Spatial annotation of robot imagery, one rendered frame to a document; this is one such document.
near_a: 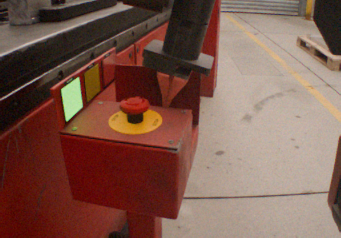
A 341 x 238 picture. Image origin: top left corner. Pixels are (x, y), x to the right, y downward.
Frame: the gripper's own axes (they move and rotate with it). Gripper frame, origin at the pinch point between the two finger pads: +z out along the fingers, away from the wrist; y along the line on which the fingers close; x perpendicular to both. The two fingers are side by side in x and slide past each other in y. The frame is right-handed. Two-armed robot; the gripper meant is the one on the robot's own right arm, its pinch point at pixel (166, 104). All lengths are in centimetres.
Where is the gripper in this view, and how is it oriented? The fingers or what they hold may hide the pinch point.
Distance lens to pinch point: 49.2
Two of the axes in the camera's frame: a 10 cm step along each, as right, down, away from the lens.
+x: -2.1, 4.3, -8.8
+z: -2.3, 8.5, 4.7
